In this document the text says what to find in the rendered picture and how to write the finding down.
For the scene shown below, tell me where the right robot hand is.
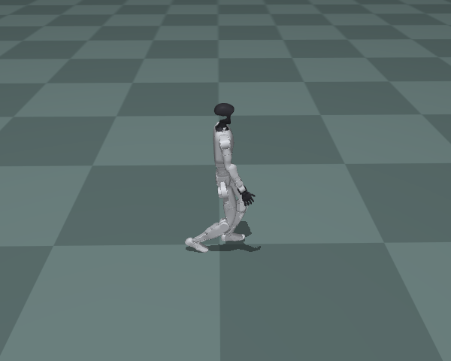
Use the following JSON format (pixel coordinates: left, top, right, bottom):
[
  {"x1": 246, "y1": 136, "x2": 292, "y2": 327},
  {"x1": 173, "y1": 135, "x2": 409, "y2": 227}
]
[{"x1": 238, "y1": 186, "x2": 255, "y2": 206}]

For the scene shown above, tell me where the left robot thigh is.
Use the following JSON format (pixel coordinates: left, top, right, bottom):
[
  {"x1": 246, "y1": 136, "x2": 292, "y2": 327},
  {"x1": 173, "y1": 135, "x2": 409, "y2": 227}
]
[{"x1": 229, "y1": 176, "x2": 247, "y2": 212}]

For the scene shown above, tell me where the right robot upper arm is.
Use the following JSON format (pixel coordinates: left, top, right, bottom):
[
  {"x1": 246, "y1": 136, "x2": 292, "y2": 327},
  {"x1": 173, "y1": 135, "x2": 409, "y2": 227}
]
[{"x1": 219, "y1": 135, "x2": 237, "y2": 173}]

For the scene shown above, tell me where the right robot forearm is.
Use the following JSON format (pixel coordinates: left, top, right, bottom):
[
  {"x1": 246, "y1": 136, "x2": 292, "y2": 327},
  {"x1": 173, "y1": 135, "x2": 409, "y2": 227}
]
[{"x1": 229, "y1": 165, "x2": 246, "y2": 193}]

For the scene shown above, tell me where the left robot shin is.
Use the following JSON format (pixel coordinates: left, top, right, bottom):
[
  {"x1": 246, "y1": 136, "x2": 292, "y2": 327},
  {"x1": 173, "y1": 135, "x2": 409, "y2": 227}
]
[{"x1": 226, "y1": 206, "x2": 248, "y2": 236}]

